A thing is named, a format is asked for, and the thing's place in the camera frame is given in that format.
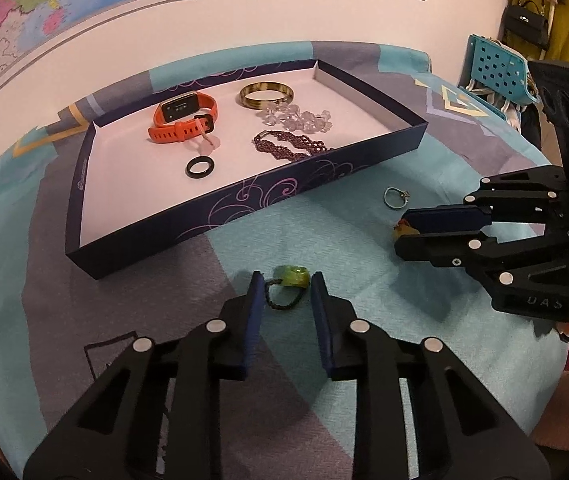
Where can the dark blue shallow box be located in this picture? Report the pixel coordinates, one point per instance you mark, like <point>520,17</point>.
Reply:
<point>129,200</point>

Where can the yellow green charm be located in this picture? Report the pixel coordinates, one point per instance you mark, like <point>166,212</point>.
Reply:
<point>403,231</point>

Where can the colourful wall map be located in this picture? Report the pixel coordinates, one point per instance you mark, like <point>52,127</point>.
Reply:
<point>14,10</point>

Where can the orange smart band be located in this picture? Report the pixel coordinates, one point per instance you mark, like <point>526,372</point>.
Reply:
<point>174,132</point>

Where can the teal perforated plastic stool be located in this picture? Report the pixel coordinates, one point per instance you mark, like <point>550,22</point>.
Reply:
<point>494,65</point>

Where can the person's right hand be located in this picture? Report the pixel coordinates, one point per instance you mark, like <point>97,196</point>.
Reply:
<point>566,330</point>

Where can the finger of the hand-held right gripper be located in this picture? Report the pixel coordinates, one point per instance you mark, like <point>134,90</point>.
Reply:
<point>444,219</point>
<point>434,250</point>

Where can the tortoiseshell bangle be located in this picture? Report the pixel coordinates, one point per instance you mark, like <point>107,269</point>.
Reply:
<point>269,84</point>

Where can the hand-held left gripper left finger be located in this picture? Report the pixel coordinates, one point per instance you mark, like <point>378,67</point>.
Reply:
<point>253,325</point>

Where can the black handbag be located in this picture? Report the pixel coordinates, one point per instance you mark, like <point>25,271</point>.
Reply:
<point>526,22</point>

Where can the teal and grey printed blanket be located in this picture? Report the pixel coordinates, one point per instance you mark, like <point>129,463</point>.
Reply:
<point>314,220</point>

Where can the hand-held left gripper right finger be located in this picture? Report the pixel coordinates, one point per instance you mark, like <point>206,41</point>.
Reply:
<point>322,325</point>

